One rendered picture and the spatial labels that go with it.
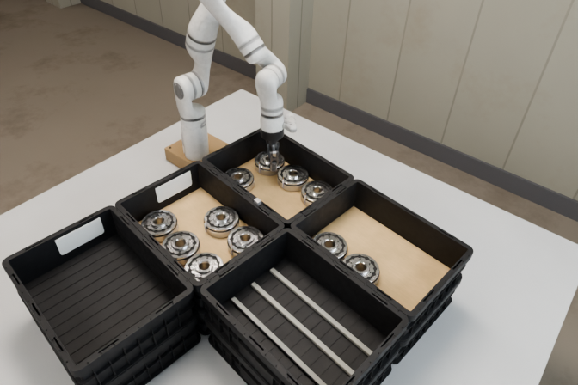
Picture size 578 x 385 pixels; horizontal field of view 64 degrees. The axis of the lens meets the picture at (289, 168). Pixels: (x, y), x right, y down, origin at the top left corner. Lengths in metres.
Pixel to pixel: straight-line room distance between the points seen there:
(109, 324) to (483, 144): 2.38
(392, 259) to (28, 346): 1.00
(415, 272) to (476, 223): 0.46
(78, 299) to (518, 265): 1.30
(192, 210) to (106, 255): 0.28
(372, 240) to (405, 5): 1.82
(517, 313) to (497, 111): 1.60
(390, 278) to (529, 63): 1.73
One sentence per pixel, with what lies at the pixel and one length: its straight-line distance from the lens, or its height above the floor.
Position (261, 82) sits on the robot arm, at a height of 1.20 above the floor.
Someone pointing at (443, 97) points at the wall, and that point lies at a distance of 2.99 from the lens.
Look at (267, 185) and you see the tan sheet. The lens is 1.53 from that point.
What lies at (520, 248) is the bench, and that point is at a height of 0.70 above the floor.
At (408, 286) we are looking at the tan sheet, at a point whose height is 0.83.
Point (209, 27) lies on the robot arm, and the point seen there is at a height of 1.29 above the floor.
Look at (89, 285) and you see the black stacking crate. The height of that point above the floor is 0.83.
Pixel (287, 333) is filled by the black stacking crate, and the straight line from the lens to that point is 1.18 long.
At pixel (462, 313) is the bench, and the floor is 0.70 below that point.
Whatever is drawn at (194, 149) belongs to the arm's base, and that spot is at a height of 0.81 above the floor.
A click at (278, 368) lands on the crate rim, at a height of 0.93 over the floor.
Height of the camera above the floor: 1.84
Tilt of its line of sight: 39 degrees down
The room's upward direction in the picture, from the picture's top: 2 degrees clockwise
